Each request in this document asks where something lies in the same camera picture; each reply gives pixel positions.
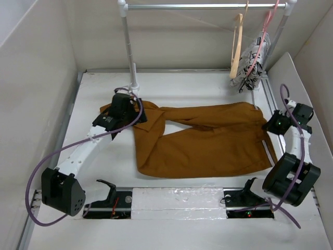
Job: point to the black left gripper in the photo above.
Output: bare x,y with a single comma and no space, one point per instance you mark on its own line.
132,108

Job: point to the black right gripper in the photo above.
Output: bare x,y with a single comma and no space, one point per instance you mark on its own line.
270,126

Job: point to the brown trousers with striped trim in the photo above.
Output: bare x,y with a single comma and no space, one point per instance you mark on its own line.
202,142

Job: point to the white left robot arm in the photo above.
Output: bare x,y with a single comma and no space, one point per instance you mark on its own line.
61,189

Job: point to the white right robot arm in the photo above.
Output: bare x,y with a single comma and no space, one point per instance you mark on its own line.
294,174

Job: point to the pink hanger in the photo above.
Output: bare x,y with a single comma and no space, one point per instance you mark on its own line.
266,23

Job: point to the beige wooden hanger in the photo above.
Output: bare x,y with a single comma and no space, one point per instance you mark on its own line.
237,42

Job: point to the white black printed garment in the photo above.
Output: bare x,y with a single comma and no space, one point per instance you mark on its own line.
251,63

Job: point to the white metal clothes rack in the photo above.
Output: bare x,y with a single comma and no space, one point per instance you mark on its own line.
124,7

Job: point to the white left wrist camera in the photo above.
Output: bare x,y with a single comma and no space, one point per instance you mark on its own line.
124,90

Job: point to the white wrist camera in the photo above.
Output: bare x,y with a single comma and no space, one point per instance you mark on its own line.
289,106
124,90

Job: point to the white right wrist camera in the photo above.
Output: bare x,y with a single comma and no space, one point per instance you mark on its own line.
289,106

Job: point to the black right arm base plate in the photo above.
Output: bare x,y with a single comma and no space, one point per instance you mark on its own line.
243,204

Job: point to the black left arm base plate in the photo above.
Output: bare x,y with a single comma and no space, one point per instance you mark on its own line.
119,207

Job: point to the aluminium frame rail left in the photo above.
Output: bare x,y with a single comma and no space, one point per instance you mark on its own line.
49,119

